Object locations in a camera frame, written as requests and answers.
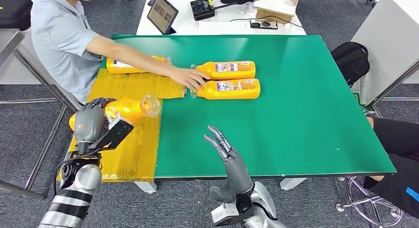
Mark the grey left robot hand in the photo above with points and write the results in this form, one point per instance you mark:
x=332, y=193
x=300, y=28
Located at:
x=90, y=125

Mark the person's right hand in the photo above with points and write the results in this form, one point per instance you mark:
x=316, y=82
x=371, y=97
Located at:
x=188, y=77

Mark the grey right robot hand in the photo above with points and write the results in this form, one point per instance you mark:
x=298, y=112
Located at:
x=237, y=174

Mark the orange detergent bottle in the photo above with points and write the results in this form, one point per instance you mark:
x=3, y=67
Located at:
x=229, y=74
x=235, y=93
x=131, y=110
x=117, y=67

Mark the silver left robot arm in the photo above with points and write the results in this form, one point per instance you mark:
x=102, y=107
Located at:
x=75, y=187

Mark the person's right forearm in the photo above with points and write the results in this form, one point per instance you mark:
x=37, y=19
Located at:
x=147, y=62

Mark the yellow taped cardboard mat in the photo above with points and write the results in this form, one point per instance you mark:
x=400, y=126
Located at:
x=137, y=154

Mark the white table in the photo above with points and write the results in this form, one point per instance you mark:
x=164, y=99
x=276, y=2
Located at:
x=222, y=28

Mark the black tablet on stand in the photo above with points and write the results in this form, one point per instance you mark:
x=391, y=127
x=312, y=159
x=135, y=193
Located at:
x=162, y=13

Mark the black router with antennas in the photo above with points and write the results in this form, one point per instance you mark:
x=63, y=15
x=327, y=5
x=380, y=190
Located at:
x=202, y=8

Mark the person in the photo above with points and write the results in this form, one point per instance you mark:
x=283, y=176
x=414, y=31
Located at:
x=59, y=39
x=399, y=138

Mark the green table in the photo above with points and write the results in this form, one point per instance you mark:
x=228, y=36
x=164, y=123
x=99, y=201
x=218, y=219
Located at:
x=311, y=105

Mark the brown cardboard box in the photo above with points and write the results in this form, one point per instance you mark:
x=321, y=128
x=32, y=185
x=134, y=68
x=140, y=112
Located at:
x=274, y=16

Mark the white foam sheet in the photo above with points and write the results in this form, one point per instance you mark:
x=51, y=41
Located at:
x=277, y=5

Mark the black hard case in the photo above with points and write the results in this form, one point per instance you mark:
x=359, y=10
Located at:
x=14, y=13

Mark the chrome chair base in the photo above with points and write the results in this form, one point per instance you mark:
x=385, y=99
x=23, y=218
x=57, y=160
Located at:
x=373, y=197

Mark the black backpack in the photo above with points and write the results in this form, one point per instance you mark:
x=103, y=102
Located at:
x=351, y=61

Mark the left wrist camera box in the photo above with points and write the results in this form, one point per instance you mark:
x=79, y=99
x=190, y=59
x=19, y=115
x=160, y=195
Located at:
x=114, y=134

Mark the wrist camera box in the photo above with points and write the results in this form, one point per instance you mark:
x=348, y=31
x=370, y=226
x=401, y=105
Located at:
x=114, y=134
x=224, y=215

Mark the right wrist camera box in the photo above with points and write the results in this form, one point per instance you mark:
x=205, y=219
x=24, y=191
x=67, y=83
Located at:
x=224, y=215

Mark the black flat camera device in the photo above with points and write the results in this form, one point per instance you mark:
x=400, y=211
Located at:
x=263, y=24

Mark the white cabinet with steel frame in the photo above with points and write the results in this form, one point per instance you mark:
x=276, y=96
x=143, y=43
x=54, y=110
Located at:
x=389, y=33

